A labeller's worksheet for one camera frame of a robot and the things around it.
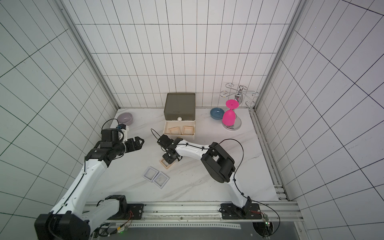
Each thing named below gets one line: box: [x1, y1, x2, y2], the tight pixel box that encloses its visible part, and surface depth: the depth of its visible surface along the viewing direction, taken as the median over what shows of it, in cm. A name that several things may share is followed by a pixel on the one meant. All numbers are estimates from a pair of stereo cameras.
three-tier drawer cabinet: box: [163, 92, 196, 140], surface depth 96 cm
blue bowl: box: [210, 107, 225, 120], surface depth 116 cm
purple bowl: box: [117, 112, 134, 126], surface depth 109 cm
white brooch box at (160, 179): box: [152, 171, 170, 189], surface depth 84 cm
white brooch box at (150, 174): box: [142, 166, 159, 183], surface depth 87 cm
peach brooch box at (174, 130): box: [168, 126, 181, 135], surface depth 97 cm
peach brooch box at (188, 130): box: [182, 125, 194, 135], surface depth 99 cm
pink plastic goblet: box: [222, 99, 239, 127], surface depth 90 cm
